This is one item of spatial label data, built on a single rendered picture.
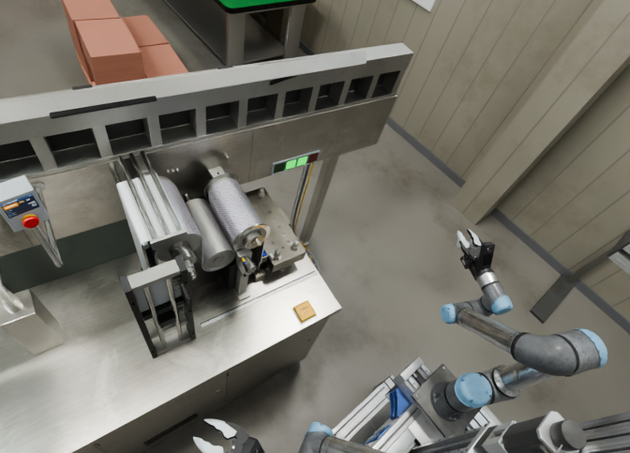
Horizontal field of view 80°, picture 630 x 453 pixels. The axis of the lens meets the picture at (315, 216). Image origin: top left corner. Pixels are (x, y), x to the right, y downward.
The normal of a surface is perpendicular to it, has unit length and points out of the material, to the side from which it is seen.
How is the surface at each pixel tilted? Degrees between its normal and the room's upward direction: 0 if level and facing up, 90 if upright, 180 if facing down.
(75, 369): 0
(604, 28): 90
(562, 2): 90
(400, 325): 0
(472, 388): 8
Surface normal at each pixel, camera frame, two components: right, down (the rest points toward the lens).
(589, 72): -0.76, 0.41
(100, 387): 0.20, -0.60
